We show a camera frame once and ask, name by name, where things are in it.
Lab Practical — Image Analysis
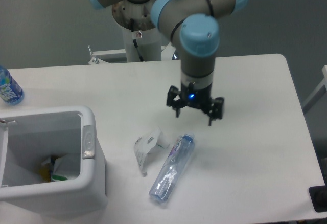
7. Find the clear plastic bottle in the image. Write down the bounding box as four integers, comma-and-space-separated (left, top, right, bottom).
149, 133, 195, 204

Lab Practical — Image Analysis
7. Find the white trash can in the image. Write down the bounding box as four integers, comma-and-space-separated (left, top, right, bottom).
1, 106, 108, 215

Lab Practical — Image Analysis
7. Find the trash inside the can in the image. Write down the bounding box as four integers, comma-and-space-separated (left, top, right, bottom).
38, 154, 80, 183

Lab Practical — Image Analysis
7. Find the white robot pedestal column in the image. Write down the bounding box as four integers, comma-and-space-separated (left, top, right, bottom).
112, 0, 161, 62

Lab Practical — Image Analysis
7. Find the blue labelled water bottle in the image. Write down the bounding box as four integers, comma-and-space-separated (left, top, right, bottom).
1, 66, 24, 105

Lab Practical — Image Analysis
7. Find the white pedestal base frame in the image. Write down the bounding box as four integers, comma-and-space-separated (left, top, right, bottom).
88, 43, 179, 65

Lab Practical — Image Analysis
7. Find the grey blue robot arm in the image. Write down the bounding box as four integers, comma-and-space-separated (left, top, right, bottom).
90, 0, 248, 121

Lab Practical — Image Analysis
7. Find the white paper wrapper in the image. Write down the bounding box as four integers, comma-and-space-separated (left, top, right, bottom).
133, 126, 170, 176

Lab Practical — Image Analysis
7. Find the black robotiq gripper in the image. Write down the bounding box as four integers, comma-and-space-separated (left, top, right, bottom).
166, 83, 224, 126

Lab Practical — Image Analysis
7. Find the black clamp at table edge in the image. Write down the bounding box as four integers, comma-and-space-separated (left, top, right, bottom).
309, 185, 326, 213

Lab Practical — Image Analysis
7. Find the white frame at right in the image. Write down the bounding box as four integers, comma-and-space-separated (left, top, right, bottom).
302, 65, 326, 114

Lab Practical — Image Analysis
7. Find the black cable on pedestal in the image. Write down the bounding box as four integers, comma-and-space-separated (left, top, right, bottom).
130, 18, 144, 62

